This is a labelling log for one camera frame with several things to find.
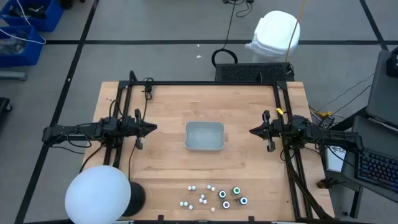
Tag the grey metal bar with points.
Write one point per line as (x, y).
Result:
(12, 76)

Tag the grey flat panel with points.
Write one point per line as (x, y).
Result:
(384, 93)

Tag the black backlit keyboard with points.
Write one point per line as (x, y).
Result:
(377, 168)

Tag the blue storage bin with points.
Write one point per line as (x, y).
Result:
(31, 56)
(53, 15)

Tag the grey plastic bin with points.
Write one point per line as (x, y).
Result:
(203, 137)

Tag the grey desk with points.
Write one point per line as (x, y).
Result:
(360, 133)

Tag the black vented computer case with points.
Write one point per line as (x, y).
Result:
(248, 72)

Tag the white globe lamp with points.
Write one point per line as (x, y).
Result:
(98, 196)

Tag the white printed paper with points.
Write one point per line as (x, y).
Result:
(334, 161)

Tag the yellow tag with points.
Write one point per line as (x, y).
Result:
(279, 111)

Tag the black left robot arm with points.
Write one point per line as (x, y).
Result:
(77, 130)

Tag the white lined trash can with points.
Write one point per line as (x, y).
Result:
(273, 34)

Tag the black aluminium table frame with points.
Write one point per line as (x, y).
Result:
(202, 83)

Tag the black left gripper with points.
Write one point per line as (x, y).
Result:
(133, 128)

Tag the black round lamp base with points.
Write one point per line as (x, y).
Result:
(138, 199)

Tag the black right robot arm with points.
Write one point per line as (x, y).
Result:
(335, 137)

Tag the purple-capped food colouring bottle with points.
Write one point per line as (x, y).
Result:
(225, 204)

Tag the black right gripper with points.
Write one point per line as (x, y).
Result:
(276, 129)

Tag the black box device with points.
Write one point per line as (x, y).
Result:
(393, 62)

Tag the black bracket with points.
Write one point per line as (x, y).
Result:
(251, 219)
(160, 219)

